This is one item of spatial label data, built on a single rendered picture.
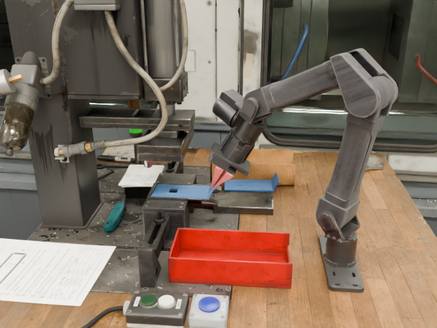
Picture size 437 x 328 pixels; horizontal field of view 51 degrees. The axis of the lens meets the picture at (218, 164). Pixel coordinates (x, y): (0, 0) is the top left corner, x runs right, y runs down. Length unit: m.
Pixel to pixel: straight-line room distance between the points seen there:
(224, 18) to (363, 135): 0.88
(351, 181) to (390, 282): 0.23
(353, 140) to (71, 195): 0.67
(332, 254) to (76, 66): 0.68
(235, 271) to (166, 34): 0.51
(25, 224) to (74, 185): 1.05
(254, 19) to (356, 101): 0.80
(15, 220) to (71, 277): 1.20
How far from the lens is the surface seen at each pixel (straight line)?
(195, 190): 1.15
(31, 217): 2.17
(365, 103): 0.86
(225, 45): 1.67
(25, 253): 1.16
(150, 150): 1.02
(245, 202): 1.25
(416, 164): 1.77
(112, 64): 1.03
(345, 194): 0.96
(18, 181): 2.08
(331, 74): 0.90
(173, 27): 1.03
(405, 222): 1.28
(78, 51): 1.05
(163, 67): 1.03
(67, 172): 1.15
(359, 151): 0.92
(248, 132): 1.05
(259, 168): 1.37
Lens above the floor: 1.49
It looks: 23 degrees down
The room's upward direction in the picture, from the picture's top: straight up
